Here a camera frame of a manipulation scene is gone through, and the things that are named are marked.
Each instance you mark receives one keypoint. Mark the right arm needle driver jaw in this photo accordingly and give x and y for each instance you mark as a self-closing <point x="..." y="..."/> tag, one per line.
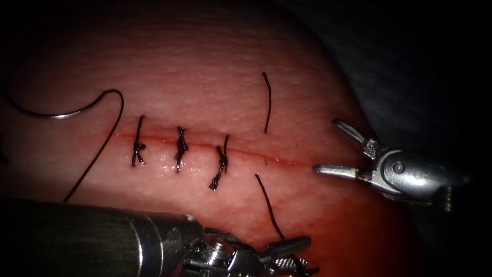
<point x="338" y="171"/>
<point x="351" y="132"/>

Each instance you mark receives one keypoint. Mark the left arm needle driver jaw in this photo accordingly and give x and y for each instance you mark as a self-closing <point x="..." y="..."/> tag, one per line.
<point x="294" y="266"/>
<point x="288" y="245"/>

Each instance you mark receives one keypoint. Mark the black stitching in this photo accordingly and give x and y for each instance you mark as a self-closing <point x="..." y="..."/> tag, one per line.
<point x="181" y="146"/>

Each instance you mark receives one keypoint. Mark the right arm needle driver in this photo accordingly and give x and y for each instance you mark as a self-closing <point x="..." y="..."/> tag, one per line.
<point x="411" y="175"/>

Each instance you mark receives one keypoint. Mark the tissue pad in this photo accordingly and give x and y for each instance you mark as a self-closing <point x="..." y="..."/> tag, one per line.
<point x="215" y="77"/>

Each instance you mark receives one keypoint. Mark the dark left arm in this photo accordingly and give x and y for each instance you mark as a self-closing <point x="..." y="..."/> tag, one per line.
<point x="77" y="238"/>

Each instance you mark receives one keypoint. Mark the black thread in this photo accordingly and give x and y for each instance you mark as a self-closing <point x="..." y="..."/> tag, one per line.
<point x="269" y="100"/>

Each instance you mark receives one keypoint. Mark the curved steel needle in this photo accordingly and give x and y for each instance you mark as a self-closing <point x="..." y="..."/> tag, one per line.
<point x="57" y="116"/>

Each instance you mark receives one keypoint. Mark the left arm needle driver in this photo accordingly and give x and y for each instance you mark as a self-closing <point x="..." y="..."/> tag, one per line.
<point x="226" y="261"/>

